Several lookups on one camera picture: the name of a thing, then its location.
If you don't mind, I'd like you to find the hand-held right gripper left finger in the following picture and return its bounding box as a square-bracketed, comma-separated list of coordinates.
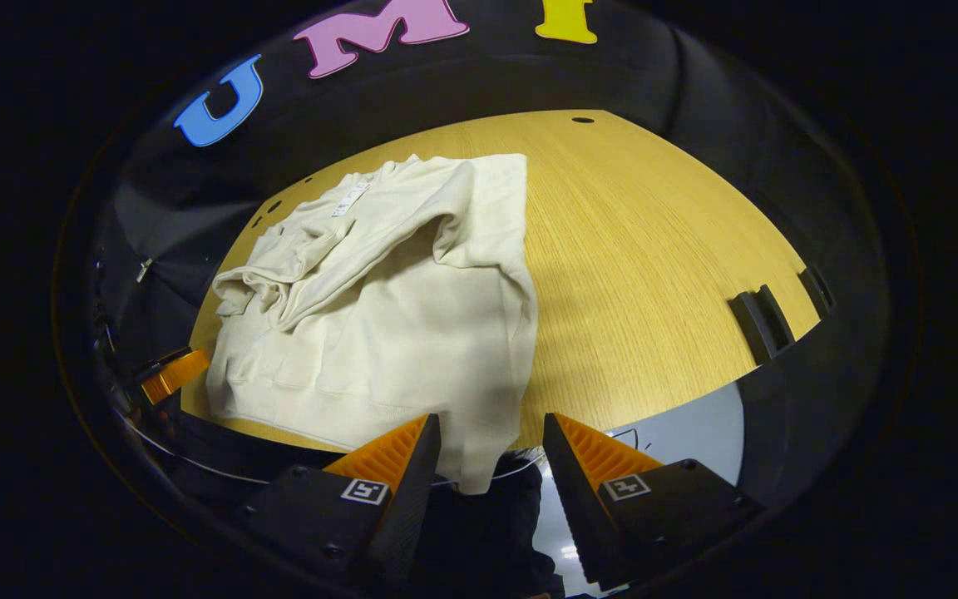
[242, 413, 443, 593]

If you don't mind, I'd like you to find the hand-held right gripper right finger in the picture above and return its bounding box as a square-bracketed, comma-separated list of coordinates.
[541, 412, 767, 593]

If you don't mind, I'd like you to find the cream white sweatshirt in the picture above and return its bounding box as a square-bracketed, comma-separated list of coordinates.
[206, 153, 540, 496]

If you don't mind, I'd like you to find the white paper garment tag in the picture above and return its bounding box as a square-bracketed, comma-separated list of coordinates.
[331, 183, 370, 219]

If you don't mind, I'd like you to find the black table clamp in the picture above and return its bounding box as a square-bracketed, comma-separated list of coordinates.
[727, 285, 798, 365]

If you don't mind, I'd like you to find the black backdrop cloth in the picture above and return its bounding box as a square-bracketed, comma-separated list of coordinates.
[92, 0, 891, 500]

